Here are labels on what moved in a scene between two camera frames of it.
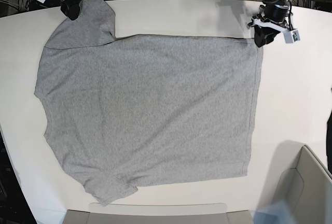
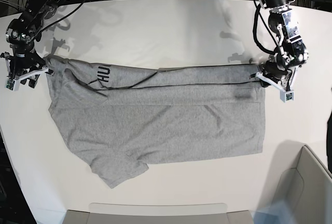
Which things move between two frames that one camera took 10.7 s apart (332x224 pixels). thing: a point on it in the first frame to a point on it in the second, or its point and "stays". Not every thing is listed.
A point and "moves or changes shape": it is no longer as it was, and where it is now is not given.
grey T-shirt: x=129 y=111 moves or changes shape
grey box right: x=307 y=189 stays
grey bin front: x=183 y=213 stays
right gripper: x=264 y=35 to x=271 y=73
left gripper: x=70 y=7 to x=26 y=66
